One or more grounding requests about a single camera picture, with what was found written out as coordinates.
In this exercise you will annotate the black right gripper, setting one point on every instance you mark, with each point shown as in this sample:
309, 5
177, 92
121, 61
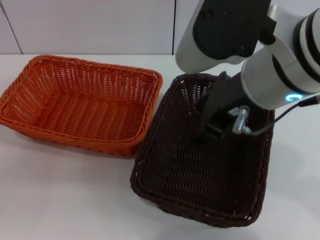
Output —
225, 100

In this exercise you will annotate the dark brown woven plastic basket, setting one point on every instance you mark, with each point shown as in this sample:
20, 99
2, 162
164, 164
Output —
200, 175

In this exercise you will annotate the orange woven plastic basket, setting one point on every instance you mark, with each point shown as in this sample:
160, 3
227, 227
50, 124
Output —
87, 112

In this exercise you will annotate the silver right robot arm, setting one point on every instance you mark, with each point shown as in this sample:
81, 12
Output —
270, 70

